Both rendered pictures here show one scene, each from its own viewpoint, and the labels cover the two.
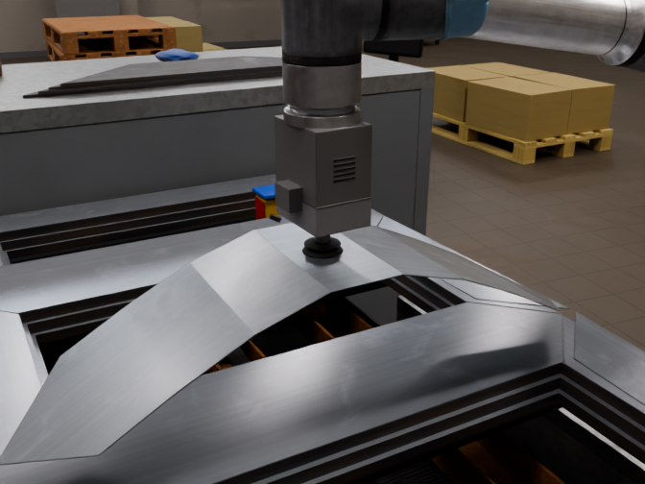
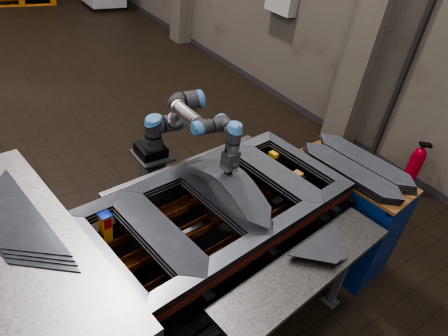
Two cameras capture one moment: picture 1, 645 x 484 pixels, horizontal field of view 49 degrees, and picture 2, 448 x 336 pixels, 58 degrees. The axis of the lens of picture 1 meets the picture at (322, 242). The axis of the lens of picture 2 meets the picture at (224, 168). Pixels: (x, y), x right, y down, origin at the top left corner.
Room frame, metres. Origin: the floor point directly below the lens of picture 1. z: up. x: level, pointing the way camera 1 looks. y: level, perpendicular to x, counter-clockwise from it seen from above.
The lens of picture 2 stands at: (1.27, 1.65, 2.30)
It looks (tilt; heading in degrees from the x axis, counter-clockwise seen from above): 35 degrees down; 251
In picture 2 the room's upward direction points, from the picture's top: 8 degrees clockwise
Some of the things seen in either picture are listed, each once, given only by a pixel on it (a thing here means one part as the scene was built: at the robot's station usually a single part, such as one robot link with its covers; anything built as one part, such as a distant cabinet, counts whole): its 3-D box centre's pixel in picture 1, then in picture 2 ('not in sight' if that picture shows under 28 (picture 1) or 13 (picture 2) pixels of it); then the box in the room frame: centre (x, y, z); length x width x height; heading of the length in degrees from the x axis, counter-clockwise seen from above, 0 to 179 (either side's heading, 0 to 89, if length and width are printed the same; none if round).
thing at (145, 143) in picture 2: not in sight; (153, 139); (1.01, -0.72, 0.80); 0.15 x 0.15 x 0.10
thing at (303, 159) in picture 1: (310, 165); (231, 160); (0.69, 0.01, 1.12); 0.10 x 0.09 x 0.16; 121
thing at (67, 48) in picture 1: (109, 81); not in sight; (5.35, 1.58, 0.42); 1.16 x 0.80 x 0.83; 24
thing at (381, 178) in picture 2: not in sight; (357, 167); (-0.33, -0.27, 0.82); 0.80 x 0.40 x 0.06; 118
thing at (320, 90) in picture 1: (320, 84); (231, 146); (0.69, 0.00, 1.20); 0.08 x 0.08 x 0.05
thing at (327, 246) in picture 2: not in sight; (327, 249); (0.20, 0.37, 0.77); 0.45 x 0.20 x 0.04; 28
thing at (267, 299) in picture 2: not in sight; (308, 267); (0.33, 0.44, 0.73); 1.20 x 0.26 x 0.03; 28
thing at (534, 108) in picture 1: (508, 107); not in sight; (5.33, -1.39, 0.23); 1.37 x 0.94 x 0.45; 22
